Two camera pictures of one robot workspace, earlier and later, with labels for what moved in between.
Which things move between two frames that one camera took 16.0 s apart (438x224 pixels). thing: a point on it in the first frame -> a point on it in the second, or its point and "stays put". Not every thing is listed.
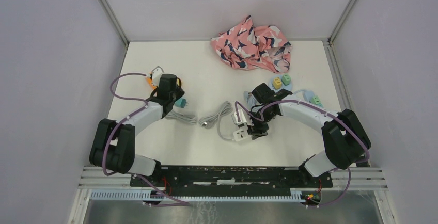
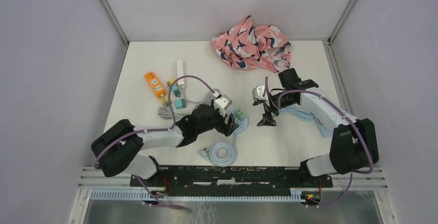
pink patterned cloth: [245, 46] stays put
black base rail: [234, 180] stays put
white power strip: [240, 133] -> [180, 73]
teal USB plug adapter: [181, 103] stays put
